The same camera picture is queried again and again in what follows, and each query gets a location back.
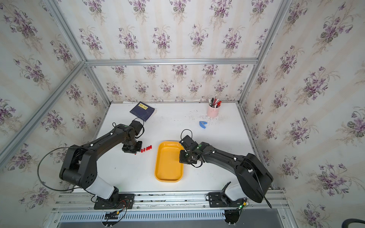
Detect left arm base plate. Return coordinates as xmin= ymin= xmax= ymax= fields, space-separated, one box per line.
xmin=94 ymin=193 xmax=135 ymax=210

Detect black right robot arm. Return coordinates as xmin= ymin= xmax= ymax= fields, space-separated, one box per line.
xmin=179 ymin=135 xmax=273 ymax=208

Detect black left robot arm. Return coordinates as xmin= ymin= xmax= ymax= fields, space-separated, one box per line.
xmin=59 ymin=119 xmax=144 ymax=203

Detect red pens in cup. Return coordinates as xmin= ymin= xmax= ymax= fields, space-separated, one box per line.
xmin=208 ymin=95 xmax=221 ymax=108

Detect blue plastic clip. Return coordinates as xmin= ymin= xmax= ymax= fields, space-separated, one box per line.
xmin=199 ymin=121 xmax=207 ymax=129

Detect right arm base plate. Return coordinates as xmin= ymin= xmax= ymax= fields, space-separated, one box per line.
xmin=205 ymin=192 xmax=248 ymax=208

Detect dark blue notebook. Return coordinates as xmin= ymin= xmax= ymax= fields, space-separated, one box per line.
xmin=130 ymin=102 xmax=156 ymax=122

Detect aluminium front rail frame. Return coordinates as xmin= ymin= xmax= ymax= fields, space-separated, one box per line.
xmin=44 ymin=190 xmax=297 ymax=228

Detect pink pen cup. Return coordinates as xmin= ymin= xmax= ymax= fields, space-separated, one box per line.
xmin=207 ymin=105 xmax=220 ymax=118

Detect yellow plastic storage tray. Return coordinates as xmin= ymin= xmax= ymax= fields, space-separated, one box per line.
xmin=155 ymin=141 xmax=183 ymax=182

